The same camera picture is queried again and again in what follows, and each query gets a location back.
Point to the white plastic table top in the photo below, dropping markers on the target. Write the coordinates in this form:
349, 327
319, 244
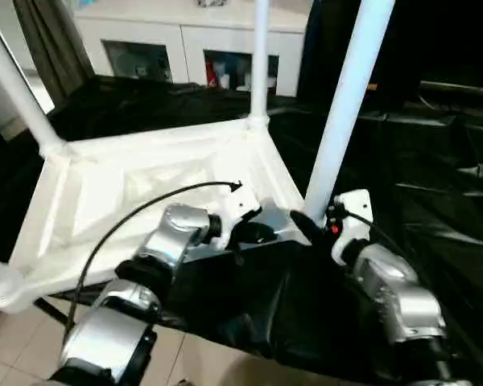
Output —
125, 161

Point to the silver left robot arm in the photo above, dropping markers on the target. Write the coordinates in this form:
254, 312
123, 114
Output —
177, 229

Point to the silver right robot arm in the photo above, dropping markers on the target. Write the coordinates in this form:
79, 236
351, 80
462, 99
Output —
402, 281

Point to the black mat cover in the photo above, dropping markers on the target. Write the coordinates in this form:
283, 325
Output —
406, 169

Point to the dark robot foot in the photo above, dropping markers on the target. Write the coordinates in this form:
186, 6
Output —
185, 383

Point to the grey metal rod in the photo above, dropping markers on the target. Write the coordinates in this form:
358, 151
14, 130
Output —
459, 87

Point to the black metal stand leg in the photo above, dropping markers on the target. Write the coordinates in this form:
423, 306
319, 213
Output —
54, 311

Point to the black case with gold label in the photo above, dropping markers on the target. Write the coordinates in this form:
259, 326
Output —
402, 40

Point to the white cabinet with glass doors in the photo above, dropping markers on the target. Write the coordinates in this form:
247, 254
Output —
185, 32

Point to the grey curtain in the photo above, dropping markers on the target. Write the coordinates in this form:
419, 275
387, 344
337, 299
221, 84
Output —
52, 44

